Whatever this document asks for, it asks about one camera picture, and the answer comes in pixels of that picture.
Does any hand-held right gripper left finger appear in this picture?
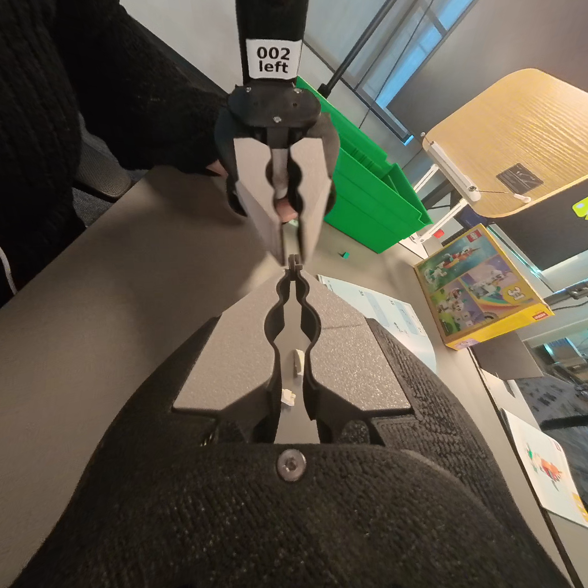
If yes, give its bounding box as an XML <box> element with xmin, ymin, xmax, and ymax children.
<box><xmin>173</xmin><ymin>269</ymin><xmax>297</xmax><ymax>444</ymax></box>

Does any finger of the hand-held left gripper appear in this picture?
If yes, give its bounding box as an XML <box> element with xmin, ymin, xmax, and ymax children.
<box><xmin>287</xmin><ymin>136</ymin><xmax>334</xmax><ymax>266</ymax></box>
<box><xmin>232</xmin><ymin>137</ymin><xmax>289</xmax><ymax>268</ymax></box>

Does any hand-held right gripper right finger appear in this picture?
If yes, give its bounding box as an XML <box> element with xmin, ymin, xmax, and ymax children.
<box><xmin>294</xmin><ymin>269</ymin><xmax>412</xmax><ymax>445</ymax></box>

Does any person's left forearm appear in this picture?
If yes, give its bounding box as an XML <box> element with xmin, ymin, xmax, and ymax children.
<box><xmin>69</xmin><ymin>0</ymin><xmax>230</xmax><ymax>177</ymax></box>

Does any colourful lego set box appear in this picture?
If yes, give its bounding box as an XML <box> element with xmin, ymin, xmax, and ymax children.
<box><xmin>413</xmin><ymin>224</ymin><xmax>555</xmax><ymax>351</ymax></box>

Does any person's left hand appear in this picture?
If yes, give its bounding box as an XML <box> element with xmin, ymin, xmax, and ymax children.
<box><xmin>206</xmin><ymin>158</ymin><xmax>298</xmax><ymax>223</ymax></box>

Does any open light blue instruction booklet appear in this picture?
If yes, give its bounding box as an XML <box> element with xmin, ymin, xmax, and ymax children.
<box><xmin>317</xmin><ymin>274</ymin><xmax>438</xmax><ymax>375</ymax></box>

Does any black tripod stand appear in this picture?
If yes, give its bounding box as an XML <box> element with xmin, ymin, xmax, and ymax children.
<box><xmin>319</xmin><ymin>0</ymin><xmax>400</xmax><ymax>95</ymax></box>

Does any black flat sheet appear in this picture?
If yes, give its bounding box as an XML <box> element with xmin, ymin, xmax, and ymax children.
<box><xmin>469</xmin><ymin>332</ymin><xmax>546</xmax><ymax>381</ymax></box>

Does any grey mesh office chair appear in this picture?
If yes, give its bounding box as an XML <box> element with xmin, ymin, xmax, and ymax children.
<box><xmin>71</xmin><ymin>112</ymin><xmax>148</xmax><ymax>228</ymax></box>

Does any large glass window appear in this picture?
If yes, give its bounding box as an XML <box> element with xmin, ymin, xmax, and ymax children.
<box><xmin>301</xmin><ymin>0</ymin><xmax>481</xmax><ymax>145</ymax></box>

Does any tilted wooden top table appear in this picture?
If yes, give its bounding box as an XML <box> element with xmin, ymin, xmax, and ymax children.
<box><xmin>411</xmin><ymin>68</ymin><xmax>588</xmax><ymax>244</ymax></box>

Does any white booklet with colourful figure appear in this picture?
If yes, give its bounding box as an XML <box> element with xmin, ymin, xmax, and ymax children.
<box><xmin>502</xmin><ymin>408</ymin><xmax>588</xmax><ymax>528</ymax></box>

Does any white drawstring cord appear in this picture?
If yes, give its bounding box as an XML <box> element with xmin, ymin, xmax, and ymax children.
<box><xmin>0</xmin><ymin>248</ymin><xmax>18</xmax><ymax>295</ymax></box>

